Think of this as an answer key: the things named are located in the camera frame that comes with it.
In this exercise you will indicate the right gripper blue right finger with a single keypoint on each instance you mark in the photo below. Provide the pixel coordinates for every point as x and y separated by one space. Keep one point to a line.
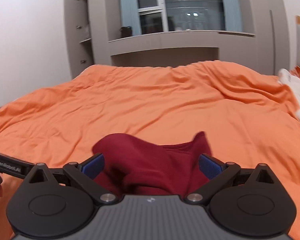
219 174

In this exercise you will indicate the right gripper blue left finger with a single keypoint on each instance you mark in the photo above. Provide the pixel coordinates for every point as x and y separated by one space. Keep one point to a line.
82 177

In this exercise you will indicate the dark red shirt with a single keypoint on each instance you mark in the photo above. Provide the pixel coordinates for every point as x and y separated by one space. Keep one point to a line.
134 166

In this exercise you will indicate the orange bed cover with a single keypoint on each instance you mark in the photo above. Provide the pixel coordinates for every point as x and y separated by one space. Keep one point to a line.
247 117

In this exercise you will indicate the small dark potted plant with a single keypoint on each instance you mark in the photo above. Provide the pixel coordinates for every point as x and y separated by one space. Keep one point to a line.
126 31

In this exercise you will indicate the window with blue curtains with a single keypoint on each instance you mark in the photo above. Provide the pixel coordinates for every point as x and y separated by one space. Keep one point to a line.
156 16

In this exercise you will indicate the grey wall cabinet unit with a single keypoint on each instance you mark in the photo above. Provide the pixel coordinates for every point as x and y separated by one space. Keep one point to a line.
92 30

